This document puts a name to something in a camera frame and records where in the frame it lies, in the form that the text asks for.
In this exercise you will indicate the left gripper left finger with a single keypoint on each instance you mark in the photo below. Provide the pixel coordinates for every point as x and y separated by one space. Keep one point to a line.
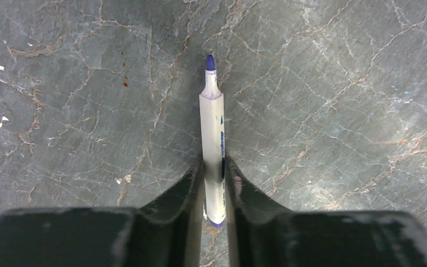
164 232

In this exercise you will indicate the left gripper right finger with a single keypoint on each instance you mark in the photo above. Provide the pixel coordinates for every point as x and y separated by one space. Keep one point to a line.
262 232

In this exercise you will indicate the white purple marker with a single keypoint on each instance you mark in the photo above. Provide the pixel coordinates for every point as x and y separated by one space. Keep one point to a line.
211 102

